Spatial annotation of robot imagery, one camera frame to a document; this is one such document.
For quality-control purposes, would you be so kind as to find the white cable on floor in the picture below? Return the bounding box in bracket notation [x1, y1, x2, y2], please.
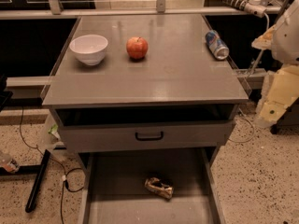
[228, 108, 256, 144]

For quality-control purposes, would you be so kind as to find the black drawer handle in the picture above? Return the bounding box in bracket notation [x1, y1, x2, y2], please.
[135, 132, 164, 142]

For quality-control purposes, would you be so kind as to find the black metal floor stand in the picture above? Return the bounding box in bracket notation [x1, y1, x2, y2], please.
[0, 150, 50, 213]

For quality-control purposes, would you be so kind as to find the red apple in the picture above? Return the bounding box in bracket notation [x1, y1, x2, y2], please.
[126, 36, 149, 60]

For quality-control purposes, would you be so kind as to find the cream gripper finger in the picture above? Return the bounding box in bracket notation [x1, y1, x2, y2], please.
[255, 64, 299, 128]
[251, 26, 275, 50]

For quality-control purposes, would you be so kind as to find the grey top drawer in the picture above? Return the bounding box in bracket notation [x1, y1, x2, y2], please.
[57, 104, 236, 153]

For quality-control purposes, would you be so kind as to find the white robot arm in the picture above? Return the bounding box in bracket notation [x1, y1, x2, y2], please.
[251, 0, 299, 128]

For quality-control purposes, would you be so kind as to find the white striped tube device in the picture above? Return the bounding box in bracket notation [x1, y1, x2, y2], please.
[220, 0, 266, 18]

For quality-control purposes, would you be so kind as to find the black floor cable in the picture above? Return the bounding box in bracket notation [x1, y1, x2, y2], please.
[18, 106, 85, 224]

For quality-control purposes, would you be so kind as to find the grey drawer cabinet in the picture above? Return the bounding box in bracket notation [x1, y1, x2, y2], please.
[41, 14, 249, 224]

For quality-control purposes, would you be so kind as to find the blue soda can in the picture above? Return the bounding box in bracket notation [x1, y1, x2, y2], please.
[205, 30, 229, 61]

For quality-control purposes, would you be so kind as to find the open grey middle drawer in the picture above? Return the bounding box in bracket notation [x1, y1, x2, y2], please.
[78, 148, 226, 224]

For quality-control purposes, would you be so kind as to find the clear plastic bag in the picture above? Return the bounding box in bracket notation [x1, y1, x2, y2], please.
[38, 115, 66, 161]

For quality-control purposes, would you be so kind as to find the white ceramic bowl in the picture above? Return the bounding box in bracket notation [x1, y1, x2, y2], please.
[69, 35, 108, 66]

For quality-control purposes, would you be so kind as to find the crushed orange can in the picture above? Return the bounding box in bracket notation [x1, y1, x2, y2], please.
[144, 177, 174, 200]

